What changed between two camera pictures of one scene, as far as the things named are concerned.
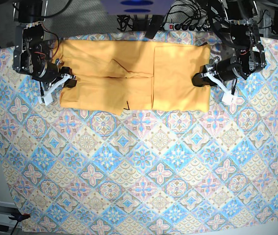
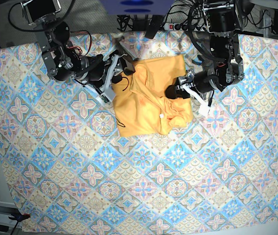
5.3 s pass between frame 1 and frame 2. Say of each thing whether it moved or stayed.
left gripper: moved
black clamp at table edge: stayed
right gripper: moved
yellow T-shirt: moved
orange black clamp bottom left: stayed
